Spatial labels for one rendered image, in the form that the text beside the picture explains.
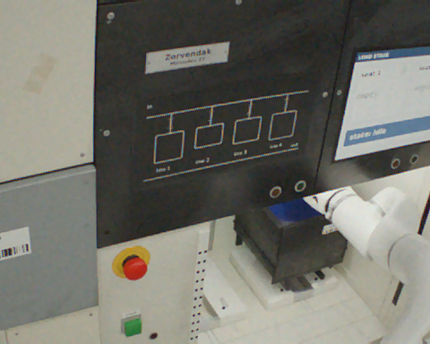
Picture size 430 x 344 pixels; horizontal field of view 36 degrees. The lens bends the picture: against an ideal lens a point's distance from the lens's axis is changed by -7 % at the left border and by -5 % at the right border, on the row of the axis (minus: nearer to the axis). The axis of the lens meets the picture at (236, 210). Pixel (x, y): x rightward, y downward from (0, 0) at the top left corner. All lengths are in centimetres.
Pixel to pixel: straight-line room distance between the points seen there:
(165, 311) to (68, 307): 21
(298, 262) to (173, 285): 54
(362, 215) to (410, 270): 34
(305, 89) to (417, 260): 33
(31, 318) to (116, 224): 21
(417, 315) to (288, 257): 60
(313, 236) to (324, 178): 44
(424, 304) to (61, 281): 58
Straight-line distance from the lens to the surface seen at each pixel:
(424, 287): 114
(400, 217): 138
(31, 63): 88
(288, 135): 112
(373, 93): 119
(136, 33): 91
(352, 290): 187
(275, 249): 163
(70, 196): 99
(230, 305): 171
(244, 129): 107
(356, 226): 147
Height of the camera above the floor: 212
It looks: 38 degrees down
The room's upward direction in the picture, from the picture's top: 8 degrees clockwise
